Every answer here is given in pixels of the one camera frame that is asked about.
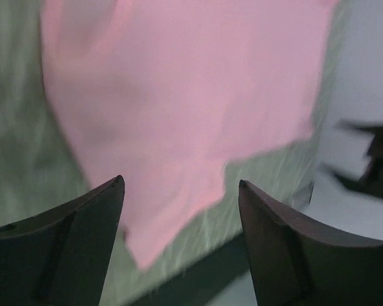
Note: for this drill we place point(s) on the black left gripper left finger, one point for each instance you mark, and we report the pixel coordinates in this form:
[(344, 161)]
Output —
[(61, 256)]

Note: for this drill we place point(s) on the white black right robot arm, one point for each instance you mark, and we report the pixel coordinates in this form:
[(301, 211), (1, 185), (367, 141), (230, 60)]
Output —
[(370, 183)]

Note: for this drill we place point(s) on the pink t shirt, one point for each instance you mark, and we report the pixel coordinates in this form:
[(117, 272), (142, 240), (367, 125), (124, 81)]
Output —
[(166, 93)]

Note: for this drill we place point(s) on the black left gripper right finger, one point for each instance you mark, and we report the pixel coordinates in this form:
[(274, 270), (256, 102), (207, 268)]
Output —
[(296, 260)]

